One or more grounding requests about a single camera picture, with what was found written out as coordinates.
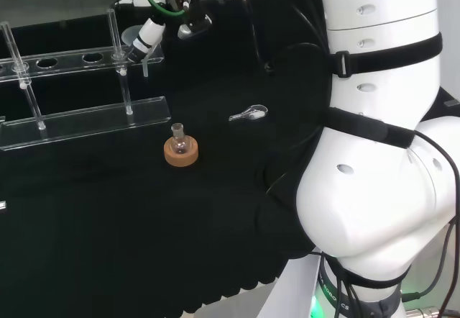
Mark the black bench cloth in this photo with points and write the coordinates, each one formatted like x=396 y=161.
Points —
x=108 y=224

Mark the translucent plastic funnel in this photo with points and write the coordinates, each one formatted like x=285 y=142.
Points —
x=128 y=37

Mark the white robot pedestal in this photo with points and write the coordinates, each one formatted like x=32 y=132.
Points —
x=291 y=296

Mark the clear acrylic funnel stand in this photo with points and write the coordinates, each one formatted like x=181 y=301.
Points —
x=86 y=118

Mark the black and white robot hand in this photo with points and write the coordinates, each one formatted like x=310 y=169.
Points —
x=149 y=34

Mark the glass weighing funnel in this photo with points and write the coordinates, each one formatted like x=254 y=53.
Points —
x=254 y=113

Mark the small round-bottom glass flask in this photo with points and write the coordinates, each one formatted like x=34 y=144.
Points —
x=179 y=144

